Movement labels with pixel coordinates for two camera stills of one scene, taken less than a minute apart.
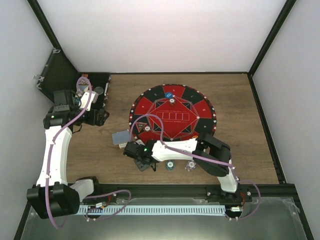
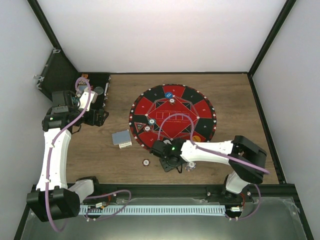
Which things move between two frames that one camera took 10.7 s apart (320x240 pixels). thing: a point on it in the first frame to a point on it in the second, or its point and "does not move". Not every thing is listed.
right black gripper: [141, 167] to [166, 166]
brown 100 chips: [147, 128] does not move
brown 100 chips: [172, 101] does not move
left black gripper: [101, 120] does not move
